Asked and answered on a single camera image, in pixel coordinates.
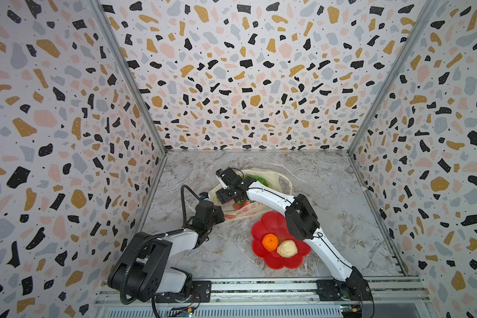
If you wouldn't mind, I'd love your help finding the yellow plastic fruit-print bag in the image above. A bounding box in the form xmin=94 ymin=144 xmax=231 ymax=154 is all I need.
xmin=209 ymin=168 xmax=293 ymax=221

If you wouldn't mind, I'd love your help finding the red flower-shaped plate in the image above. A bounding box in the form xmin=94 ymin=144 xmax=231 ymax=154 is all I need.
xmin=251 ymin=212 xmax=311 ymax=270

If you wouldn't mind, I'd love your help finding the orange toy fruit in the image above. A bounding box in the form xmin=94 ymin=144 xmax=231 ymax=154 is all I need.
xmin=262 ymin=233 xmax=279 ymax=252

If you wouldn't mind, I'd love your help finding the cream white toy fruit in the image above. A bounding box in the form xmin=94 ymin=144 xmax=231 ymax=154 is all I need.
xmin=276 ymin=240 xmax=298 ymax=258

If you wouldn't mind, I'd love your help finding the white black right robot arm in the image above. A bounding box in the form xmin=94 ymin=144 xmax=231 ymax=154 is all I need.
xmin=216 ymin=168 xmax=374 ymax=301

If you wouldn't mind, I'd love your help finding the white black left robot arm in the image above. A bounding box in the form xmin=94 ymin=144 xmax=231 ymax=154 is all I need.
xmin=107 ymin=199 xmax=225 ymax=305

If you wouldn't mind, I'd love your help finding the green toy grape bunch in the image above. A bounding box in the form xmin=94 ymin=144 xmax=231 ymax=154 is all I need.
xmin=250 ymin=175 xmax=269 ymax=187

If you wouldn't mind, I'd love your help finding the black corrugated left cable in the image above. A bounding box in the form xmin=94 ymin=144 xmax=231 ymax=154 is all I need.
xmin=118 ymin=184 xmax=207 ymax=306

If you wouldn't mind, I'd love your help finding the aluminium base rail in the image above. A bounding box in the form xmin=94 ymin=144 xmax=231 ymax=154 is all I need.
xmin=95 ymin=276 xmax=437 ymax=317

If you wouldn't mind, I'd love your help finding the aluminium left corner post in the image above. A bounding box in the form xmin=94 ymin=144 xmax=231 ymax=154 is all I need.
xmin=88 ymin=0 xmax=168 ymax=155

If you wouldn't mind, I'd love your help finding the aluminium corner post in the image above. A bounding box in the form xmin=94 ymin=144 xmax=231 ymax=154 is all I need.
xmin=88 ymin=0 xmax=168 ymax=155
xmin=347 ymin=0 xmax=442 ymax=152

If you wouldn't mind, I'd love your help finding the aluminium right corner post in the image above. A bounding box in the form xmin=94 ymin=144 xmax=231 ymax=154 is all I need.
xmin=347 ymin=0 xmax=442 ymax=152

